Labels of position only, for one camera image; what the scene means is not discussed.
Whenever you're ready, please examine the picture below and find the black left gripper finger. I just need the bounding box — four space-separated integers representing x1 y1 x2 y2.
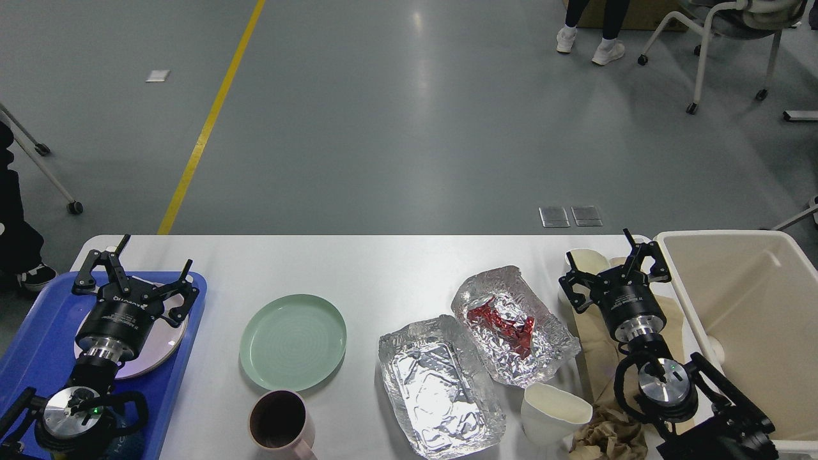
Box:
71 234 132 295
143 259 199 327

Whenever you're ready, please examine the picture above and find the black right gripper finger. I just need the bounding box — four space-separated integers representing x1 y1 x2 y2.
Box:
623 229 672 284
560 254 608 314

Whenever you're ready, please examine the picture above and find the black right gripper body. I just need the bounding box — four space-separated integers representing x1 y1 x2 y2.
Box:
591 268 667 342

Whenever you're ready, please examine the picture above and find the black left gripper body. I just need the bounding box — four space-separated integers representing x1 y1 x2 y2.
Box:
76 279 176 363

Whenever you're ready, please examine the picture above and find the brown paper sheet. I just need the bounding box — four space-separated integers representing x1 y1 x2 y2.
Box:
572 257 698 412

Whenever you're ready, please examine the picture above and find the green plate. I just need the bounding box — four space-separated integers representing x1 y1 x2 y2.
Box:
239 294 348 391

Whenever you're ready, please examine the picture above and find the pink mug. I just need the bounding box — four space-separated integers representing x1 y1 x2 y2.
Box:
248 390 317 459

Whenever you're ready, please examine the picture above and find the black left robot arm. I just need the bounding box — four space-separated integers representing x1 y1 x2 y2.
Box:
2 234 201 459

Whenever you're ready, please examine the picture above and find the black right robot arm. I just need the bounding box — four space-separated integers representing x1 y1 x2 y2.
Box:
559 230 779 459

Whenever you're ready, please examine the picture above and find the white paper cup far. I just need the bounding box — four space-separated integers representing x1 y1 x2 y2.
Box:
558 248 611 307

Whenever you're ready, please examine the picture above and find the white paper cup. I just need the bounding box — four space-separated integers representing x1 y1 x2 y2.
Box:
558 248 611 307
520 382 593 447

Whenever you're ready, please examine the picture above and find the pink plate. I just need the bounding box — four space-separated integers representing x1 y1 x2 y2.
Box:
73 281 190 381

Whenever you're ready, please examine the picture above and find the foil tray with red wrapper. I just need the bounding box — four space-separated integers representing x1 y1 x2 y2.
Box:
452 266 581 389

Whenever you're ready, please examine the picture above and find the right floor outlet plate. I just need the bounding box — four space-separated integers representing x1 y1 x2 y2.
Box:
571 206 604 227

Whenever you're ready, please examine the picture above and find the floor outlet plate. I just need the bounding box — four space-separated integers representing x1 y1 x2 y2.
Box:
571 206 604 227
539 206 571 228

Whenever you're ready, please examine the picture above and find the crushed red can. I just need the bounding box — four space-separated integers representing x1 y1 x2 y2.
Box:
467 295 536 358

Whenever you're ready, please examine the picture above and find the person at left edge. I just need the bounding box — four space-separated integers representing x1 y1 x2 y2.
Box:
1 122 58 294

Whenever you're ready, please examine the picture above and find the chair leg with caster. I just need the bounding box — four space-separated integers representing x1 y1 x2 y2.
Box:
1 103 84 215

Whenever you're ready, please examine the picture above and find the blue plastic tray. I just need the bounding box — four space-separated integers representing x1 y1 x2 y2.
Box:
1 272 207 459

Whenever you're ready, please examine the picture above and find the left floor outlet plate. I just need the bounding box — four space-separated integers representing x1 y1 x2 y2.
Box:
539 206 571 228

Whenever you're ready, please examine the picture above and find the white paper cup near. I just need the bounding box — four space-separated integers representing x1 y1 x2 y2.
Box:
520 382 593 447

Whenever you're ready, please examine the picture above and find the dark blue mug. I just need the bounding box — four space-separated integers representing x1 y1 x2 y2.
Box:
50 410 145 459

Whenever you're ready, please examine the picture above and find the beige plastic bin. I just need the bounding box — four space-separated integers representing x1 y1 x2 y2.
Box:
655 230 817 458

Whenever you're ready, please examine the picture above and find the crumpled brown paper ball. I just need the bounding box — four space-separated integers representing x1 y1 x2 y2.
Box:
569 404 648 459

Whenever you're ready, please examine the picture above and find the empty foil tray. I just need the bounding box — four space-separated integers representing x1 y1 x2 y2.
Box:
378 315 506 459

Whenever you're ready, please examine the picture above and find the person in black pants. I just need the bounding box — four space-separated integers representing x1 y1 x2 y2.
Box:
555 0 632 66

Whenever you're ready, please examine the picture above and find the cardboard box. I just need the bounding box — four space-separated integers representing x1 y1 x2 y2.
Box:
576 1 687 31

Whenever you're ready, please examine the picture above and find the white office chair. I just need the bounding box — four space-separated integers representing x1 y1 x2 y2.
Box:
637 1 807 115

